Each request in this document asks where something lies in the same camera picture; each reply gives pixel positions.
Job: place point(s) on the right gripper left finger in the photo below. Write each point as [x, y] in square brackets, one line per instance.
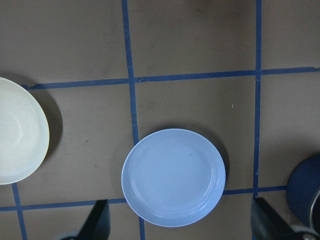
[97, 225]

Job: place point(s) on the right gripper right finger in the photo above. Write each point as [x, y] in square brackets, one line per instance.
[267, 224]

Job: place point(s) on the blue plate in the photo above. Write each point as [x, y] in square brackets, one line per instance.
[173, 177]

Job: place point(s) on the white plate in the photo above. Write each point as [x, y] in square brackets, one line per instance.
[24, 133]

